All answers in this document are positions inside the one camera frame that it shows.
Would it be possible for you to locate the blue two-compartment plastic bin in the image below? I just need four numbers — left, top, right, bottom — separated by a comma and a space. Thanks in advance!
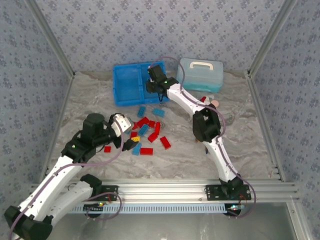
112, 61, 171, 108

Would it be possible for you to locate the translucent teal storage box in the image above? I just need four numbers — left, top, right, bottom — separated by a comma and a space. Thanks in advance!
176, 57, 224, 94

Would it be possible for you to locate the grey metal panel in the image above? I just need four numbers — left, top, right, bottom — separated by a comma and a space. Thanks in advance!
49, 212, 297, 240

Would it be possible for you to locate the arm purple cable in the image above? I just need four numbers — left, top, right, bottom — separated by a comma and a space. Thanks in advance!
6, 119, 125, 240
149, 56, 257, 220

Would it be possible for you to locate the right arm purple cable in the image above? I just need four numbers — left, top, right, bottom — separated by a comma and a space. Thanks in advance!
149, 56, 257, 220

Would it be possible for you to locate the long aluminium cross rail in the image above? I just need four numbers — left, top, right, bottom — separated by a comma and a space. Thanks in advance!
27, 177, 300, 203

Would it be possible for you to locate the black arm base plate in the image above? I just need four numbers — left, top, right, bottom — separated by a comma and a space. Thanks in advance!
205, 184, 252, 201
98, 184, 120, 202

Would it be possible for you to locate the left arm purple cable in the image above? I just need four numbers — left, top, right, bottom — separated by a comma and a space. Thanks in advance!
6, 119, 125, 240

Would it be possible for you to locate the aluminium frame leg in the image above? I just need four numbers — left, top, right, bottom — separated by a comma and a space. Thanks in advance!
286, 201, 311, 240

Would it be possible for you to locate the aluminium table side rail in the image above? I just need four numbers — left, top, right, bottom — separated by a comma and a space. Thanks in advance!
244, 69, 287, 183
38, 71, 76, 185

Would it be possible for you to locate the aluminium frame post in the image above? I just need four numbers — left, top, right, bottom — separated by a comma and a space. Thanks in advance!
24, 0, 76, 78
246, 0, 299, 76

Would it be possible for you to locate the white slotted cable duct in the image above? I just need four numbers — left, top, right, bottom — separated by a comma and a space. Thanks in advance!
67, 202, 229, 215

